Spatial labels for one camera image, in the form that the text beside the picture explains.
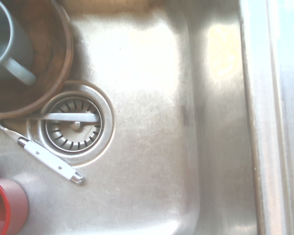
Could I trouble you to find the stainless steel double sink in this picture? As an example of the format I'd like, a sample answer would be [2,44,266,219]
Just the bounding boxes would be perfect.
[0,0,294,235]

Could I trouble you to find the metal sink drain strainer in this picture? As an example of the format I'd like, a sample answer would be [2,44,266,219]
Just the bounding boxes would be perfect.
[26,80,116,168]

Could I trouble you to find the brown wooden bowl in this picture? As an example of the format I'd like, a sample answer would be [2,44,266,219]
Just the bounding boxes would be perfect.
[0,0,74,120]

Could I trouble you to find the grey ceramic mug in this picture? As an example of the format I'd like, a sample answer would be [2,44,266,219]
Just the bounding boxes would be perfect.
[0,0,37,86]

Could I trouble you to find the red cup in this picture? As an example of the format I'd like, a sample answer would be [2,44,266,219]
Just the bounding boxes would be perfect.
[0,158,29,235]

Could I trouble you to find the grey utensil handle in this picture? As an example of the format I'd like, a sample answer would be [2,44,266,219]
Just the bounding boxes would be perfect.
[26,112,101,123]

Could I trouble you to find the white handled utensil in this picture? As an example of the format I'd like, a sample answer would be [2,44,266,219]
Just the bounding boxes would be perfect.
[0,121,85,185]

